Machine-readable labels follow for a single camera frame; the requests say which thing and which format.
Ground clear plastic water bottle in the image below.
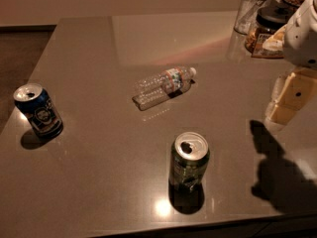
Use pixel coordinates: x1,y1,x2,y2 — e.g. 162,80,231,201
132,66,197,111

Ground green soda can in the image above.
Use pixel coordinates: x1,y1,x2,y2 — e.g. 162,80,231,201
169,132,210,192

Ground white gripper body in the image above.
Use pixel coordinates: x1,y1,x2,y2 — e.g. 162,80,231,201
262,0,317,71

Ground blue soda can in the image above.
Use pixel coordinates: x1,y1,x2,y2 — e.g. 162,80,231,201
13,83,63,139

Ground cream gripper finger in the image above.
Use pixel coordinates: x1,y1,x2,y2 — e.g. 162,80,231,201
271,73,291,106
265,67,317,125

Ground clear plastic cup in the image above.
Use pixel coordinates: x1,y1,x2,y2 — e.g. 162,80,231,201
234,0,270,35

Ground black-lidded snack jar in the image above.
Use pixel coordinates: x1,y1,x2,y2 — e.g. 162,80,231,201
245,3,292,59

